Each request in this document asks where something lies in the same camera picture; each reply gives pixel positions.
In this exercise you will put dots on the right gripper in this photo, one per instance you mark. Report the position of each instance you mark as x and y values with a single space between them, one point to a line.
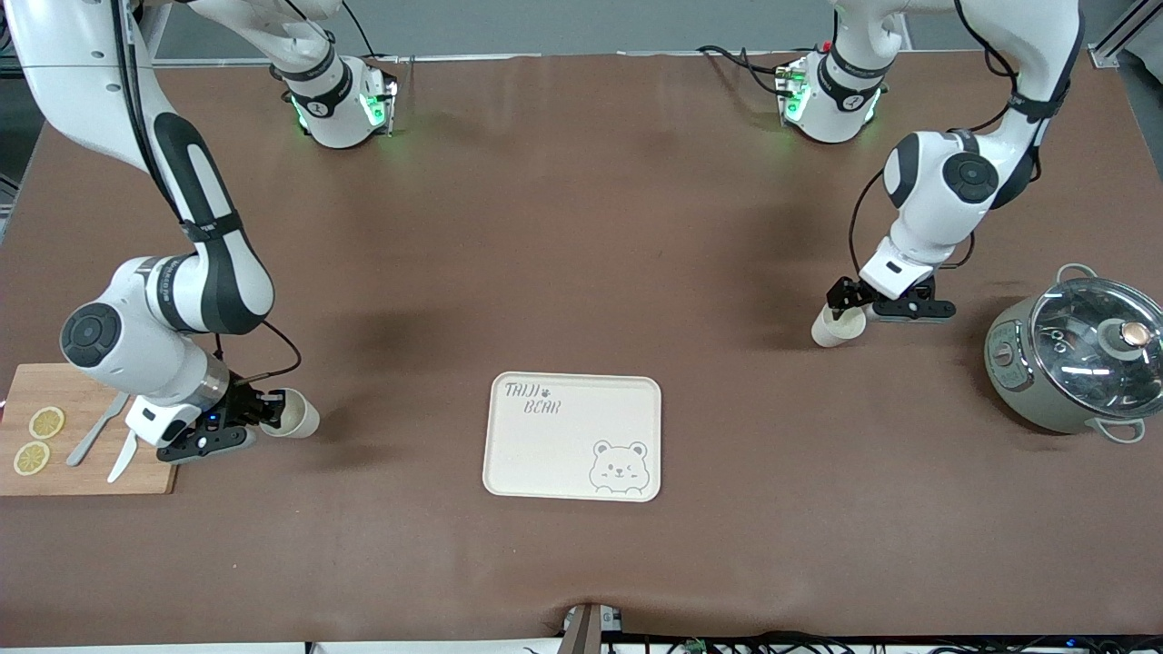
240 404

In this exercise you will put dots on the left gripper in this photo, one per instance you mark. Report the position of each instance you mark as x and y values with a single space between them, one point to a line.
847 294

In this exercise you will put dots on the white plastic cup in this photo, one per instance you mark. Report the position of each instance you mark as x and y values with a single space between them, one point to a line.
300 418
836 331

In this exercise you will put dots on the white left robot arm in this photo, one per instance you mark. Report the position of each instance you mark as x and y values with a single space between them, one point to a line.
927 209

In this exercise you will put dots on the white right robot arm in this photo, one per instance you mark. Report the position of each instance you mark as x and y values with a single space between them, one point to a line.
82 54

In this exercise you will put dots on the white plastic knife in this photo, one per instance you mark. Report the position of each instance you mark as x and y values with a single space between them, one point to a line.
120 463

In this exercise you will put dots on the grey plastic knife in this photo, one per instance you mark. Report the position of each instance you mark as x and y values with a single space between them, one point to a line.
86 445

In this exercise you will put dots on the grey-green cooking pot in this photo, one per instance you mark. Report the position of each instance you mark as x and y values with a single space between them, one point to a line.
1013 381

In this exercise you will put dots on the lemon slice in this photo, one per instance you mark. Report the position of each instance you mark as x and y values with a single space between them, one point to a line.
46 422
32 459

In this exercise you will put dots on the bamboo cutting board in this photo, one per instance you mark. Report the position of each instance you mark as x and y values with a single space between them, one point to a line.
27 386

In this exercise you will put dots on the glass pot lid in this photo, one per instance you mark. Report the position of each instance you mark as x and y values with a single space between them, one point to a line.
1081 363

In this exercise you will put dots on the brown table cover mat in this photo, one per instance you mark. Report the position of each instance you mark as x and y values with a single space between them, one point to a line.
581 227

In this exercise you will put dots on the cream tray with bear print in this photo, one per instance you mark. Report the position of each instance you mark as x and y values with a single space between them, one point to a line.
563 454

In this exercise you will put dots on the aluminium frame profile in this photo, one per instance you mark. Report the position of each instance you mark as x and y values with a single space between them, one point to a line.
1104 56

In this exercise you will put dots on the camera mount post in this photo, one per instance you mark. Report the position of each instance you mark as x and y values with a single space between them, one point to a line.
586 631

